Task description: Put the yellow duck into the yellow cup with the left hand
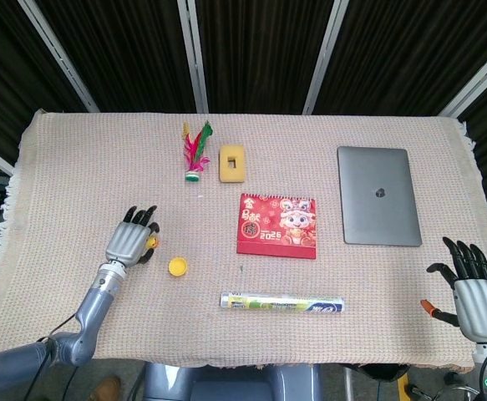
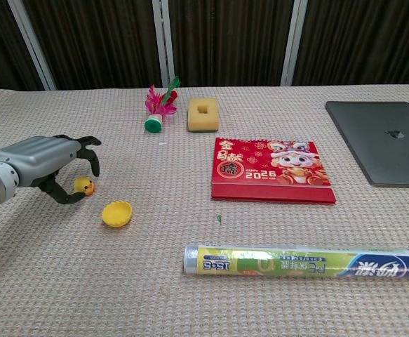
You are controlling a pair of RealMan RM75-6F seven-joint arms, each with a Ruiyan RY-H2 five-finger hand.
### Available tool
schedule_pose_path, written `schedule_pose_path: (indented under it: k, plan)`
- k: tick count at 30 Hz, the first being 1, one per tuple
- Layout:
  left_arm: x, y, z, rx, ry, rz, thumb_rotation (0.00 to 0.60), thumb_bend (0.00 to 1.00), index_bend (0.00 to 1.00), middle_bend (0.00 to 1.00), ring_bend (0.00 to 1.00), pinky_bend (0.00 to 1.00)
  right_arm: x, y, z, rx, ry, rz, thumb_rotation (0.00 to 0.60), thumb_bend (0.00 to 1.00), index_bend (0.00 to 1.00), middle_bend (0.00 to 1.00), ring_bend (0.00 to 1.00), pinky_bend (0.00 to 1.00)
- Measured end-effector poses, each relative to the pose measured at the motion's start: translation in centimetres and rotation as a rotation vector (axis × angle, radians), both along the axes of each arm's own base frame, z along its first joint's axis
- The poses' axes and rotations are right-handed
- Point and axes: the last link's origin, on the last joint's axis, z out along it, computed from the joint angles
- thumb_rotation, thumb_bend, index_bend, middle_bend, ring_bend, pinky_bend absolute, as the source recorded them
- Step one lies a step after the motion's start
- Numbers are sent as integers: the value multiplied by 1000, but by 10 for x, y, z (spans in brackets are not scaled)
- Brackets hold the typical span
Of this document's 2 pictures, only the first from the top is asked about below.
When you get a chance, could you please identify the yellow bottle cap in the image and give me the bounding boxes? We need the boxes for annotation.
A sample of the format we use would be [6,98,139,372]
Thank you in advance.
[167,257,189,278]

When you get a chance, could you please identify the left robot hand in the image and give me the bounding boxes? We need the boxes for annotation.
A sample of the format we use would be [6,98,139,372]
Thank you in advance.
[104,205,160,268]

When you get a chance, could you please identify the cling film roll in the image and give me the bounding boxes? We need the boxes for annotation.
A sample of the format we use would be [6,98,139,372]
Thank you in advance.
[220,292,347,315]

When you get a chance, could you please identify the red 2026 desk calendar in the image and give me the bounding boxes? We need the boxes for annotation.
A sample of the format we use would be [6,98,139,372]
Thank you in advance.
[236,192,318,261]

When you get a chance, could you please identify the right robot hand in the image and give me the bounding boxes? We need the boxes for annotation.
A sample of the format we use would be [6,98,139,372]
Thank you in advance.
[420,236,487,344]

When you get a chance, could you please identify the black pleated curtain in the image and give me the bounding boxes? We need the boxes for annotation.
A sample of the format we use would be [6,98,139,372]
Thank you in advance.
[0,0,487,206]

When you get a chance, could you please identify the grey closed laptop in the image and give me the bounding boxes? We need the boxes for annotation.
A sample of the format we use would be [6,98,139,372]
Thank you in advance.
[337,145,424,247]

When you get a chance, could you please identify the yellow sponge with hole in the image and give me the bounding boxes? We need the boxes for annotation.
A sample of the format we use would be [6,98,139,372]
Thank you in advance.
[218,144,246,185]

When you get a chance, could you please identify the grey-blue robot torso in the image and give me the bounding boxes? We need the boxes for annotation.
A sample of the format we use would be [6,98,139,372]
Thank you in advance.
[142,362,323,401]

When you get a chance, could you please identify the beige woven tablecloth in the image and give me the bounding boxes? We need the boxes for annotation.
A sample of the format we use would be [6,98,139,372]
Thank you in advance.
[0,109,487,373]

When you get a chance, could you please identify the pink green feather shuttlecock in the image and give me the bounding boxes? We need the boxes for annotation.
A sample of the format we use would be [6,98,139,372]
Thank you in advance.
[181,119,213,184]

